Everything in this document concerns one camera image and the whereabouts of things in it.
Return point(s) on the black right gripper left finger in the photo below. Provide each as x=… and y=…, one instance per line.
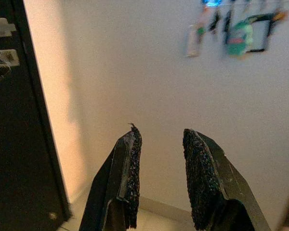
x=115, y=180

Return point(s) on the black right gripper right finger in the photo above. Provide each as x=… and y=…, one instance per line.
x=207, y=180

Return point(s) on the blue key hook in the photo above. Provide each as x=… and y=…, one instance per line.
x=212, y=3

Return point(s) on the black door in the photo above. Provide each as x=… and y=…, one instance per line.
x=19, y=132

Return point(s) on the white key fob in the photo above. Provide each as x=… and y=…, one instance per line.
x=192, y=43

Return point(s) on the black square frame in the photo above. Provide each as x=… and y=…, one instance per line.
x=267, y=36

